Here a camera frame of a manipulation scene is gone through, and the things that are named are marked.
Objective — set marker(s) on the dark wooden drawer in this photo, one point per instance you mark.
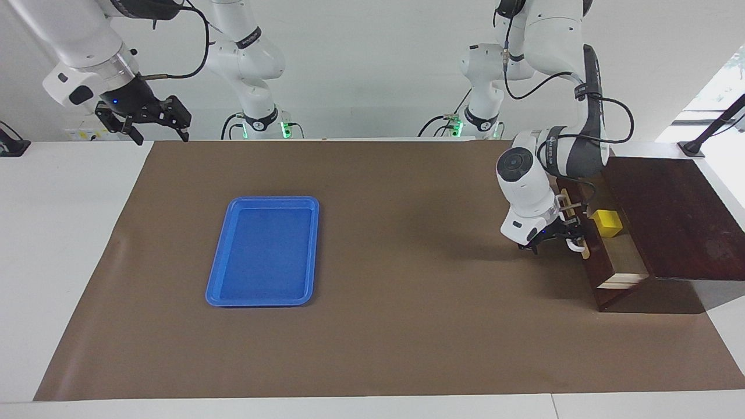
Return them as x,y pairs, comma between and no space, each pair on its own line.
625,259

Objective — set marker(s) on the white wall outlet box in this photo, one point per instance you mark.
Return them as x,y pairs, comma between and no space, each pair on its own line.
81,135

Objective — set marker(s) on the blue plastic tray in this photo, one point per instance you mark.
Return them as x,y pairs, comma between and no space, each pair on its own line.
262,256

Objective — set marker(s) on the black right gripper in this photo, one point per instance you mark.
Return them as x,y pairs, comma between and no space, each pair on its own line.
132,100

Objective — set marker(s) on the black table clamp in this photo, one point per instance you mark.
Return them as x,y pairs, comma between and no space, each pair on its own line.
11,146

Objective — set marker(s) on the dark wooden drawer cabinet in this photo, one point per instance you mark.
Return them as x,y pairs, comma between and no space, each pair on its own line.
669,221

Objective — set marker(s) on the yellow cube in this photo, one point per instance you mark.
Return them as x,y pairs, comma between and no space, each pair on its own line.
606,224

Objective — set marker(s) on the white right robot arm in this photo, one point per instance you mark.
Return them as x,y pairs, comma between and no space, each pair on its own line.
75,35

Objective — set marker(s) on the brown table mat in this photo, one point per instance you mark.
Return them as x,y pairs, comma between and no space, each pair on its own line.
407,291

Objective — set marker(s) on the black camera stand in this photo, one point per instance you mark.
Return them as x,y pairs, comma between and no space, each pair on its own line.
691,150

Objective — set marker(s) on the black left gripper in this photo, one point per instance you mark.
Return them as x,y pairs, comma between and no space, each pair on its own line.
556,231

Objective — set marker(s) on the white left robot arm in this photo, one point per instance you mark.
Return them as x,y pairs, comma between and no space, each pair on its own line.
524,180

